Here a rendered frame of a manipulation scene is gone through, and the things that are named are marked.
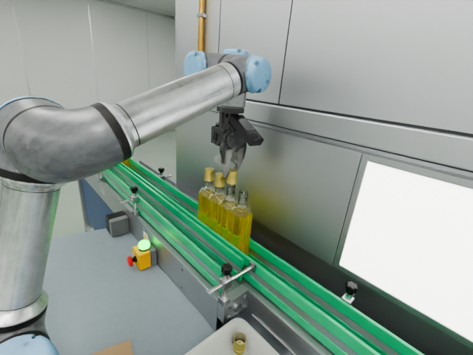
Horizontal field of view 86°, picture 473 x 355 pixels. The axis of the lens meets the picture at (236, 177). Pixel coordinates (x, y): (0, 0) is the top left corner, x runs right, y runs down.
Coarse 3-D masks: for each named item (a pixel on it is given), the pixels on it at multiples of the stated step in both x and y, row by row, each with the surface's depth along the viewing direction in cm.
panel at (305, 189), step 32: (256, 128) 86; (256, 160) 89; (288, 160) 79; (320, 160) 71; (352, 160) 64; (384, 160) 59; (256, 192) 92; (288, 192) 81; (320, 192) 73; (352, 192) 66; (288, 224) 84; (320, 224) 75; (320, 256) 77
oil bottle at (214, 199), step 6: (210, 198) 88; (216, 198) 86; (222, 198) 87; (210, 204) 89; (216, 204) 86; (210, 210) 89; (216, 210) 87; (210, 216) 90; (216, 216) 88; (210, 222) 91; (216, 222) 89; (216, 228) 90
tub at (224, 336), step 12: (228, 324) 69; (240, 324) 71; (216, 336) 66; (228, 336) 70; (252, 336) 68; (204, 348) 64; (216, 348) 67; (228, 348) 71; (252, 348) 69; (264, 348) 65
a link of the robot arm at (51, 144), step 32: (224, 64) 52; (256, 64) 52; (160, 96) 42; (192, 96) 45; (224, 96) 51; (32, 128) 34; (64, 128) 34; (96, 128) 35; (128, 128) 38; (160, 128) 43; (32, 160) 34; (64, 160) 35; (96, 160) 37
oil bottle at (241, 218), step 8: (232, 208) 81; (240, 208) 79; (248, 208) 80; (232, 216) 81; (240, 216) 79; (248, 216) 81; (232, 224) 82; (240, 224) 79; (248, 224) 82; (232, 232) 83; (240, 232) 80; (248, 232) 83; (232, 240) 83; (240, 240) 82; (248, 240) 85; (240, 248) 83
